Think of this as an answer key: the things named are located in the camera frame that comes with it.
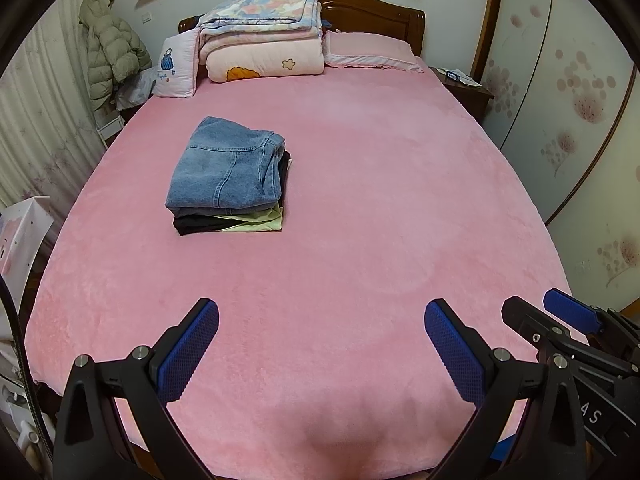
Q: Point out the pink pillow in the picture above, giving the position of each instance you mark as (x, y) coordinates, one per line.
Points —
(370, 47)

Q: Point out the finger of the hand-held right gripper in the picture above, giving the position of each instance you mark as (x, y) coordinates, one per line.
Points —
(570, 305)
(530, 322)

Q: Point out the wooden nightstand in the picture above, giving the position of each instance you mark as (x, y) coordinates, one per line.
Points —
(470, 97)

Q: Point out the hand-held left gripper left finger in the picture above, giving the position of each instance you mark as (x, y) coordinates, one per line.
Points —
(187, 355)

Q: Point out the pink cushion with blue print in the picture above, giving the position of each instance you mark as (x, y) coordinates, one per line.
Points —
(175, 65)

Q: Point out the white plastic stand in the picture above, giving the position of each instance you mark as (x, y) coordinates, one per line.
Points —
(15, 410)

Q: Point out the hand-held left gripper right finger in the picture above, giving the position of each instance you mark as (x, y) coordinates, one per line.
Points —
(452, 350)

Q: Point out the pink bed sheet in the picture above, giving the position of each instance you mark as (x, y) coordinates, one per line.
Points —
(375, 210)

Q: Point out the pink folded blanket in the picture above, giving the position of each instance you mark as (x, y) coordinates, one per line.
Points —
(260, 57)

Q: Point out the blue plastic object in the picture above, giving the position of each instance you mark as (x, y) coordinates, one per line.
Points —
(505, 447)

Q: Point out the white plastic bag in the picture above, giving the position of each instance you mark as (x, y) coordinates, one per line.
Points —
(135, 90)

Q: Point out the small blue box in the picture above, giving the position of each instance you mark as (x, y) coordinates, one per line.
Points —
(453, 75)

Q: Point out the grey-green puffer jacket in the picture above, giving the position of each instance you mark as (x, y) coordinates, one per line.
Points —
(107, 50)

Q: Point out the white paper sheet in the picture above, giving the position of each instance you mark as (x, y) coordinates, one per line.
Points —
(470, 81)

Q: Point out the blue denim jacket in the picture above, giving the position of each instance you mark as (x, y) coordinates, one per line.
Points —
(220, 170)

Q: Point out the wooden bed headboard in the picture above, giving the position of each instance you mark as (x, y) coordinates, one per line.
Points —
(370, 15)

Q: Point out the floral folded quilt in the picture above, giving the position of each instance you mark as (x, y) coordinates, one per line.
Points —
(260, 7)

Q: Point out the white paper bag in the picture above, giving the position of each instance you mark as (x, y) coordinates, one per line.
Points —
(22, 245)

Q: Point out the green and black folded garment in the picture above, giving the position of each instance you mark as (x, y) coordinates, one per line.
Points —
(250, 222)

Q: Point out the floral wardrobe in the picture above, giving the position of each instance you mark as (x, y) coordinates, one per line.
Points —
(565, 85)

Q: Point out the pale floral curtain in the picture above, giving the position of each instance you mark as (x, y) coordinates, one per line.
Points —
(40, 125)

